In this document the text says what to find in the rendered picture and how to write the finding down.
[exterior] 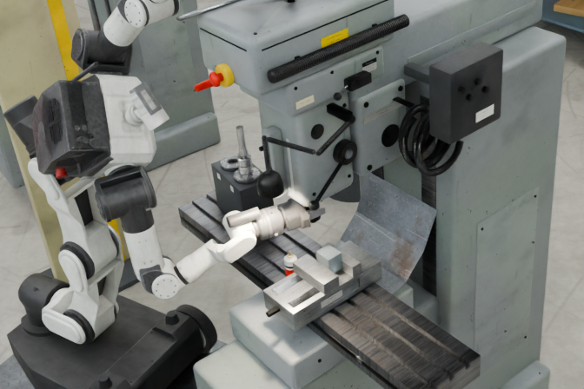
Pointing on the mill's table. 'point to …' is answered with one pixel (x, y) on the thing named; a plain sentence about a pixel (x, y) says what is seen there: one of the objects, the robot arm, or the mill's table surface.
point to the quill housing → (295, 159)
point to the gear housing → (321, 83)
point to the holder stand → (236, 187)
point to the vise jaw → (315, 273)
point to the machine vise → (303, 312)
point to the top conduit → (337, 49)
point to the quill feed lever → (344, 148)
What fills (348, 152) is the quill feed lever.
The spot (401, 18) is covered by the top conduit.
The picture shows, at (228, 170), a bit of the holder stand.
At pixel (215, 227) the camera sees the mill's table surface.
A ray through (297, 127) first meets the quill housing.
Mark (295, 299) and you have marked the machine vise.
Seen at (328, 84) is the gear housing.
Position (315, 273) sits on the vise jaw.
